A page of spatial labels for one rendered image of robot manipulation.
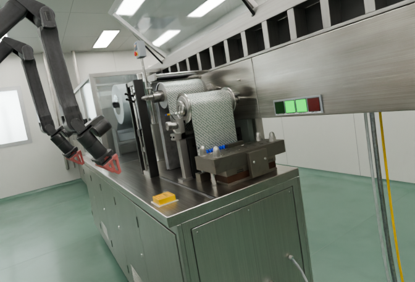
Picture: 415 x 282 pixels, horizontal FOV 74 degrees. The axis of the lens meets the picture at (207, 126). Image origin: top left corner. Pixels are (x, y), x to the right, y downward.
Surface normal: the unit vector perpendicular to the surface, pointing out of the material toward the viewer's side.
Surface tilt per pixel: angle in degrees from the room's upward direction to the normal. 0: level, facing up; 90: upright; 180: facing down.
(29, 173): 90
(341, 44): 90
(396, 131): 90
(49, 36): 101
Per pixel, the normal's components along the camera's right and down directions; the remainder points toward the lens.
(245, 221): 0.52, 0.00
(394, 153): -0.84, 0.18
